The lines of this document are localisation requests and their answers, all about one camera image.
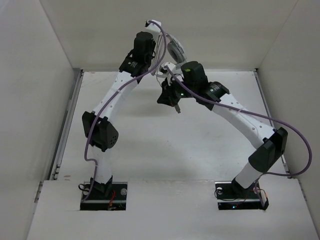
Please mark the white grey headphones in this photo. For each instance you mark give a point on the white grey headphones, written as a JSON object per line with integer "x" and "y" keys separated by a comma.
{"x": 174, "y": 53}

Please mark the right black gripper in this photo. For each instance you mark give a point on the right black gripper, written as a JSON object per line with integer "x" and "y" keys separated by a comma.
{"x": 164, "y": 97}

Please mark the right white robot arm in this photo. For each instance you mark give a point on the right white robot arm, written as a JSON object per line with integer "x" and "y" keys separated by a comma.
{"x": 269, "y": 143}

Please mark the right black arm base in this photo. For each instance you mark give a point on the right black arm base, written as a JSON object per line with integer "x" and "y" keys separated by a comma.
{"x": 253, "y": 198}

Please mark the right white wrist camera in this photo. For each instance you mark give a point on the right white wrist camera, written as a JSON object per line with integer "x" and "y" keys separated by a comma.
{"x": 166, "y": 66}

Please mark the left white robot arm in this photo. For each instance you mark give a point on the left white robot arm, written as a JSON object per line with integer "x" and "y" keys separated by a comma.
{"x": 98, "y": 124}

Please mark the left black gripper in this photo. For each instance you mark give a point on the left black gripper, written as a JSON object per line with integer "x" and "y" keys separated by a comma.
{"x": 153, "y": 45}

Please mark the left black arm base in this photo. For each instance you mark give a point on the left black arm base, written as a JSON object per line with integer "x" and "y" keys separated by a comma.
{"x": 116, "y": 200}

